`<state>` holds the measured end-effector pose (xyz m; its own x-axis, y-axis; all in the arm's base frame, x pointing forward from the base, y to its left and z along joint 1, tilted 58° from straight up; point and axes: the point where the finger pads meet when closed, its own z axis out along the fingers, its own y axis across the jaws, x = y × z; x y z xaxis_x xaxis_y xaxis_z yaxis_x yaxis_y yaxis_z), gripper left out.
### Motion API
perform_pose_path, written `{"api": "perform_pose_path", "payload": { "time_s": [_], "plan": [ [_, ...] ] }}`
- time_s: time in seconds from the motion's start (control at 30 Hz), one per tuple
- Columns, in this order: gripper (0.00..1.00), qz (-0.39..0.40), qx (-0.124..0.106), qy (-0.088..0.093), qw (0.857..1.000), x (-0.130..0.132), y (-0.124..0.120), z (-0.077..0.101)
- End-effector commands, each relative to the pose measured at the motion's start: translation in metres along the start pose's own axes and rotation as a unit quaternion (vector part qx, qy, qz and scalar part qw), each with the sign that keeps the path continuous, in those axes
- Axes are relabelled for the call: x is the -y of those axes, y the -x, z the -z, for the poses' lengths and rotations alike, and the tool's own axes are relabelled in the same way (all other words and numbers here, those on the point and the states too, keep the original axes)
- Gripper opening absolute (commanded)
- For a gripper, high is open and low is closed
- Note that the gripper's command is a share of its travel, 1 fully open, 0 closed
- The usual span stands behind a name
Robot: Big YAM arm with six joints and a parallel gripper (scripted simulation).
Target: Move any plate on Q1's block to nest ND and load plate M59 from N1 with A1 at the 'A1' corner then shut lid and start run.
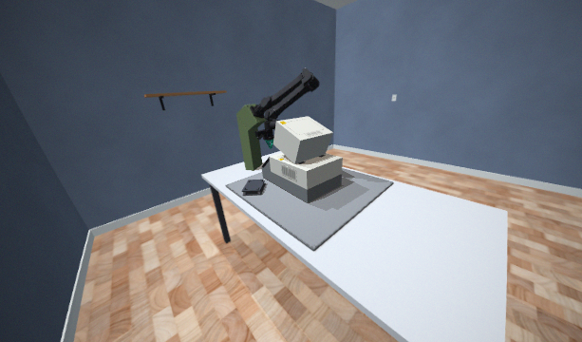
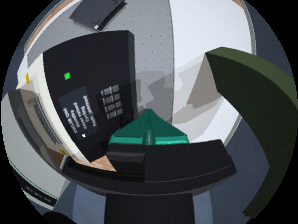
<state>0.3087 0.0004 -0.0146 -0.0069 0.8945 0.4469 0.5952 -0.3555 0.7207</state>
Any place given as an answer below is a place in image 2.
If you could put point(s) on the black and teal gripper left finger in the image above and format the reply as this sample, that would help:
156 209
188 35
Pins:
134 132

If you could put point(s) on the white thermal cycler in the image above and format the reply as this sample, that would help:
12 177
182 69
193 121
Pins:
85 88

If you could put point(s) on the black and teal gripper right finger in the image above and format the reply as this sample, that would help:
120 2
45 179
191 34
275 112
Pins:
163 133

